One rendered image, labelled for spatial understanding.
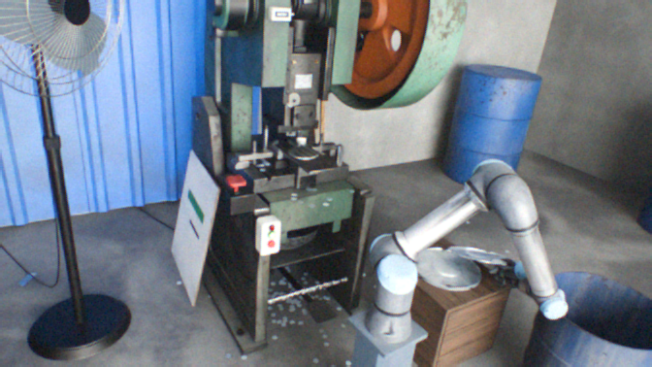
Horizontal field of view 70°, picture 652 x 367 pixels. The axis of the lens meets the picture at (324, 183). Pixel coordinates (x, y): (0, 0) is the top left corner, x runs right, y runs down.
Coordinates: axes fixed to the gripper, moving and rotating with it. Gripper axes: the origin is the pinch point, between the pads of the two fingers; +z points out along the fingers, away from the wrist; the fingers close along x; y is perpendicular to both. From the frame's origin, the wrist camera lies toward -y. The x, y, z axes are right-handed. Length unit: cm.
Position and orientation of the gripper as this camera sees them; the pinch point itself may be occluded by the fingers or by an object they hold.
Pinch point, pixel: (496, 263)
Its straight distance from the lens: 205.9
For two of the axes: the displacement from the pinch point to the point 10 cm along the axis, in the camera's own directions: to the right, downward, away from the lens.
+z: -2.9, -1.9, 9.4
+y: -9.6, 0.5, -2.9
